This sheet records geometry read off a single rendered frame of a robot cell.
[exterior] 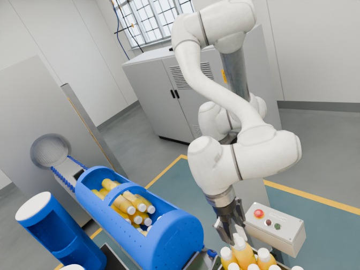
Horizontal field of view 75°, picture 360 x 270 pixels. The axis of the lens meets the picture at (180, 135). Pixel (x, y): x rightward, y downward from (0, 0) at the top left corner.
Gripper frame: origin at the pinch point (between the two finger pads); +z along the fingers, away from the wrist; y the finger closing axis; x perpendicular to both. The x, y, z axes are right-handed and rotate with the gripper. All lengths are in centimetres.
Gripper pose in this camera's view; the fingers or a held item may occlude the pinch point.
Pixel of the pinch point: (237, 237)
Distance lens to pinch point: 90.7
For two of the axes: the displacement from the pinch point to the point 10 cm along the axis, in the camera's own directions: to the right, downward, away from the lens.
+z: 3.6, 8.1, 4.6
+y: -6.7, 5.7, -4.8
